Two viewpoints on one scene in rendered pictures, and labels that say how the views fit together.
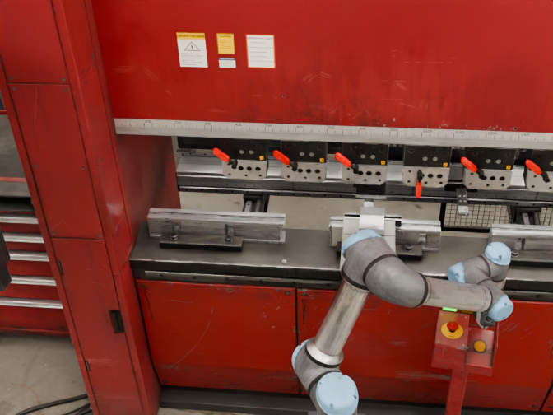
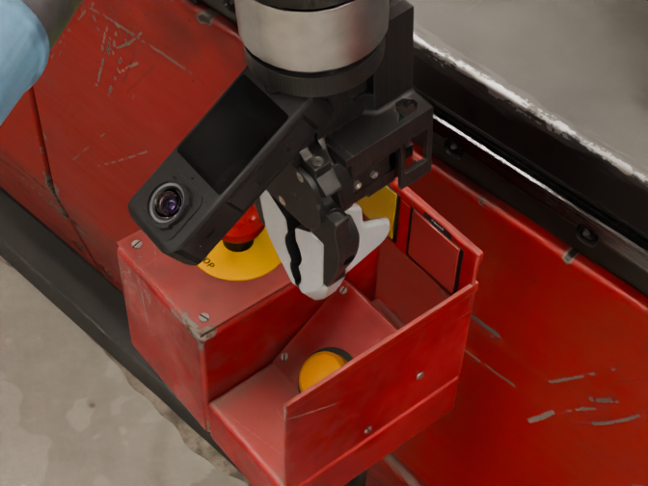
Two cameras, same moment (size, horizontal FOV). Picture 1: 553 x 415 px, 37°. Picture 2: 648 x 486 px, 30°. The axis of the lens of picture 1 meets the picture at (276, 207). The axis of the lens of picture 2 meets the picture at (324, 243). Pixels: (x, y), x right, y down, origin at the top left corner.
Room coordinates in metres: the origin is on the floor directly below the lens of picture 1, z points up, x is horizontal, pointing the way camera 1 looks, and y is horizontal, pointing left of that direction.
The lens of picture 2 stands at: (1.41, -0.94, 1.42)
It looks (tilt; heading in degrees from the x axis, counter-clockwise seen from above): 49 degrees down; 35
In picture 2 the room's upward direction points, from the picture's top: 2 degrees clockwise
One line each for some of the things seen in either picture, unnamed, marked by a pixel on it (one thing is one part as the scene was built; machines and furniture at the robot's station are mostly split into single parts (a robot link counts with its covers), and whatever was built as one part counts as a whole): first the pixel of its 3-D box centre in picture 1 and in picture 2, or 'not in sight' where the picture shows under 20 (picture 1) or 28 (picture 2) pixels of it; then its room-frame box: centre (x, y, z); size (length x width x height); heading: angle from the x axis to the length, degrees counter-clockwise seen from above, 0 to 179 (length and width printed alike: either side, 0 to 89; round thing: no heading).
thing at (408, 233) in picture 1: (383, 233); not in sight; (2.18, -0.38, 0.92); 0.39 x 0.06 x 0.10; 82
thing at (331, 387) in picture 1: (336, 400); not in sight; (1.45, -0.15, 0.94); 0.13 x 0.12 x 0.14; 22
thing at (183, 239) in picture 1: (201, 242); not in sight; (2.22, 0.28, 0.89); 0.30 x 0.05 x 0.03; 82
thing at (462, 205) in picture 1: (462, 189); not in sight; (2.31, -0.67, 1.01); 0.26 x 0.12 x 0.05; 172
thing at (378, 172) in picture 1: (364, 156); not in sight; (2.19, -0.30, 1.26); 0.15 x 0.09 x 0.17; 82
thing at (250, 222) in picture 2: (452, 328); (237, 229); (1.84, -0.57, 0.79); 0.04 x 0.04 x 0.04
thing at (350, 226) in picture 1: (368, 245); not in sight; (2.04, -0.30, 1.00); 0.26 x 0.18 x 0.01; 172
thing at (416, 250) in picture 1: (378, 250); not in sight; (2.13, -0.36, 0.89); 0.30 x 0.05 x 0.03; 82
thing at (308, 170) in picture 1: (304, 154); not in sight; (2.22, -0.10, 1.26); 0.15 x 0.09 x 0.17; 82
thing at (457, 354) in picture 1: (465, 336); (289, 302); (1.84, -0.62, 0.75); 0.20 x 0.16 x 0.18; 75
